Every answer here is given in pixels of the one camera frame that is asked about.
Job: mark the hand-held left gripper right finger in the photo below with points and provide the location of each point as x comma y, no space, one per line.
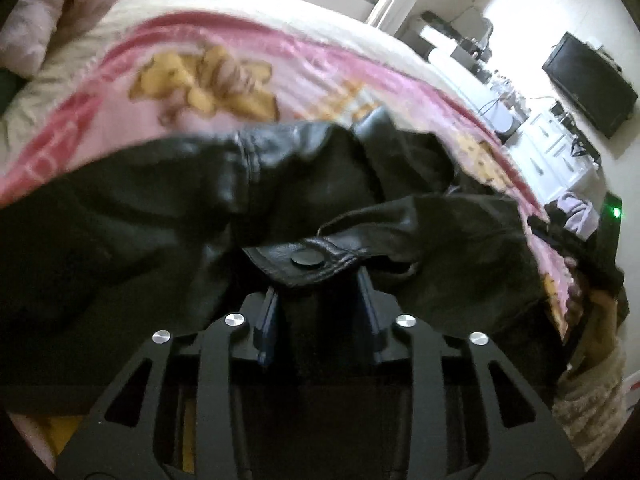
372,330

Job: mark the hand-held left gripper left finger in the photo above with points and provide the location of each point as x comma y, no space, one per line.
267,330

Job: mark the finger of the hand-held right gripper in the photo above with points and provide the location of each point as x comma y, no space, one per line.
560,237

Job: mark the black leather jacket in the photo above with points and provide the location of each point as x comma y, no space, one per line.
150,235

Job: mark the person's right hand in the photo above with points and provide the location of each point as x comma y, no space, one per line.
602,320

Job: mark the purple cloth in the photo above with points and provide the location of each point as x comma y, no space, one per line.
575,210

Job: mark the white drawer cabinet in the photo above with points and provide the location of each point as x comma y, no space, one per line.
545,155

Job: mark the white round appliance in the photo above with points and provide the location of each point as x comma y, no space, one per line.
502,117

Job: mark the black television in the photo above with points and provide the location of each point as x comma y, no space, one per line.
590,85

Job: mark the cluttered white shelf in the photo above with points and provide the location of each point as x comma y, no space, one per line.
450,40

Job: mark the pink printed blanket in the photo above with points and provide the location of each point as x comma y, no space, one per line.
125,125

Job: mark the beige bedspread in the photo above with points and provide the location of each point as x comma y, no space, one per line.
300,20

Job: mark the dark green pillow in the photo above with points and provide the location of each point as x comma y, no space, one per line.
7,87

